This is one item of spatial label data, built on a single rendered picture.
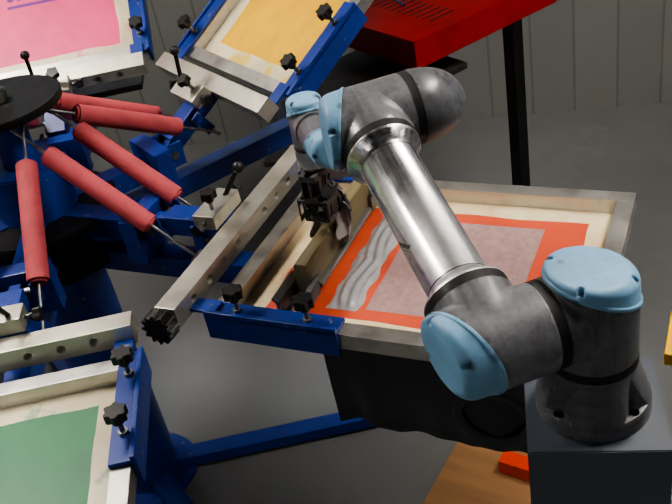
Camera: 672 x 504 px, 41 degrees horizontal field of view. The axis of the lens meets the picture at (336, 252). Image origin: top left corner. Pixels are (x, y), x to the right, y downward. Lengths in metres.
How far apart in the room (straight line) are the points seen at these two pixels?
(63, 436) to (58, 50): 1.58
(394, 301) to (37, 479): 0.77
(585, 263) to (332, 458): 1.86
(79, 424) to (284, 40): 1.27
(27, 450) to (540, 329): 1.07
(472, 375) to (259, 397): 2.14
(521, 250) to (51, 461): 1.04
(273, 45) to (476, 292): 1.63
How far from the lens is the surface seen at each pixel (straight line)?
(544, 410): 1.23
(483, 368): 1.06
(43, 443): 1.81
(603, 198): 2.07
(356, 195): 2.05
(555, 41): 4.47
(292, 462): 2.91
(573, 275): 1.10
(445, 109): 1.35
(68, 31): 3.09
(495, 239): 2.01
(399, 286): 1.90
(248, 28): 2.74
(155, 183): 2.23
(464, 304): 1.08
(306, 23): 2.58
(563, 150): 4.28
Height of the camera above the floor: 2.10
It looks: 34 degrees down
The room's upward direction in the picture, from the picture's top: 11 degrees counter-clockwise
